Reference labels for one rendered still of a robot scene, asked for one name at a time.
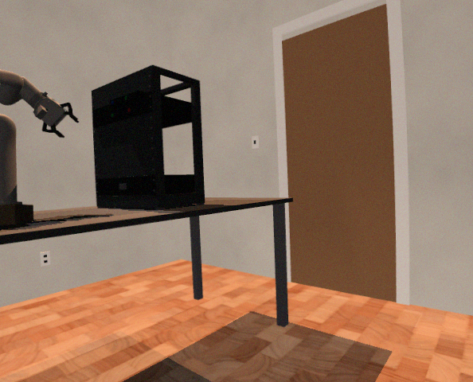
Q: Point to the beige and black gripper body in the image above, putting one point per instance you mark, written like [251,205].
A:
[54,112]

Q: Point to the black server rack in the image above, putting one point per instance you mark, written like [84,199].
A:
[131,141]

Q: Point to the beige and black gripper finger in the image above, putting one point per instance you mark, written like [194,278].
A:
[69,112]
[53,130]

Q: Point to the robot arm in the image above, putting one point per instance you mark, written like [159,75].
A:
[12,89]

